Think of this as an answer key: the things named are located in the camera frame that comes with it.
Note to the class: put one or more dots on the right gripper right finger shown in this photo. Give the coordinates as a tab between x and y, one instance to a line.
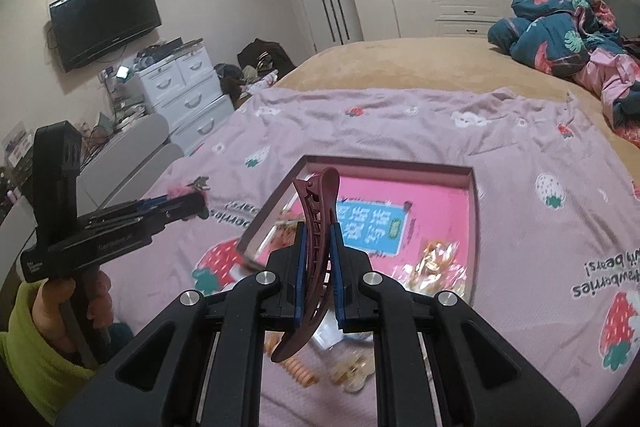
437	361

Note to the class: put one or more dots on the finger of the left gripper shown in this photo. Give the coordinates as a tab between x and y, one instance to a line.
124	210
153	214

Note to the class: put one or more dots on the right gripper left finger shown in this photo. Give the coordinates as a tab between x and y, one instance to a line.
199	362

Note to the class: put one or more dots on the beige small claw clip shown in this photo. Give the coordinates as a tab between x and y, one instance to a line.
352	371

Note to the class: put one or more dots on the maroon large hair clip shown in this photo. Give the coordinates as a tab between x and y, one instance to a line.
313	284

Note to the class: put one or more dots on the pink fuzzy hair clip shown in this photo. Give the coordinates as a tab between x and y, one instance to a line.
187	190

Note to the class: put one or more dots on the green sleeve left forearm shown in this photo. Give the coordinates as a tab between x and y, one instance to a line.
47	379

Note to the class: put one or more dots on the left hand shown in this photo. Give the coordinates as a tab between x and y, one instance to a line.
52	310

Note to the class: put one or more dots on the grey chair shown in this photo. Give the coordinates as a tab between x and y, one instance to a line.
128	165

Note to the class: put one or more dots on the yellow hair accessory packet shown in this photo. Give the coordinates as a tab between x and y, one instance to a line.
439	267

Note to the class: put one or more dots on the white drawer chest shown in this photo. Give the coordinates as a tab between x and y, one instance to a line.
184	89

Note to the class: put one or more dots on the maroon cardboard tray box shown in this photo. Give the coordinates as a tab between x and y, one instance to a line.
386	208

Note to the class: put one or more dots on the pink strawberry blanket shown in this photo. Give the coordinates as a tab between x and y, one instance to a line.
520	205

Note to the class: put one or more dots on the dark clothes pile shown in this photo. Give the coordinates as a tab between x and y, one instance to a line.
259	66

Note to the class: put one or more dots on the tan bed sheet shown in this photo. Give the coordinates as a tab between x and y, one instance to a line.
447	64

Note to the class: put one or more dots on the teal floral quilt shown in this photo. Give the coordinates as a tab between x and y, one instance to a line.
576	40

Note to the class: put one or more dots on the grey headboard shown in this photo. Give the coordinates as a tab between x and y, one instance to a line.
627	14

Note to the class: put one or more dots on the black wall television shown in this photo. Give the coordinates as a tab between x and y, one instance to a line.
85	30

